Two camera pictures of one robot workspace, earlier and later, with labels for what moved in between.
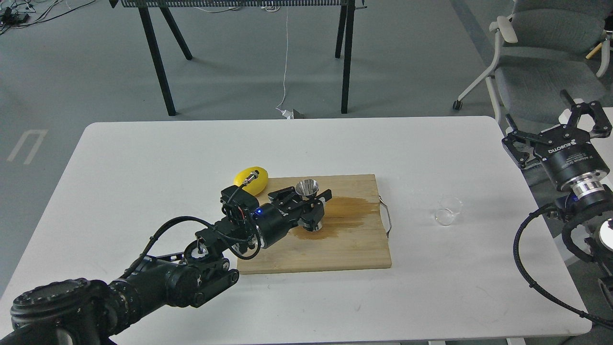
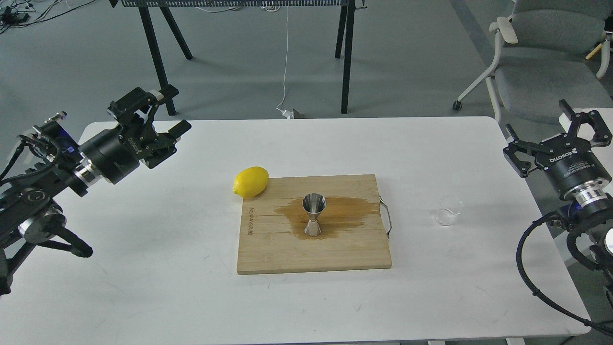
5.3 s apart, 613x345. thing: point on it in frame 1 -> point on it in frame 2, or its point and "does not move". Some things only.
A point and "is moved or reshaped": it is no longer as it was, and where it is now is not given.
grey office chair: x=547 y=47 does not move
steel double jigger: x=308 y=189 is moved or reshaped
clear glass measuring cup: x=448 y=207 does not move
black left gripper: x=273 y=224 -> x=116 y=153
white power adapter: x=288 y=115 does not move
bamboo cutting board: x=353 y=235 does not move
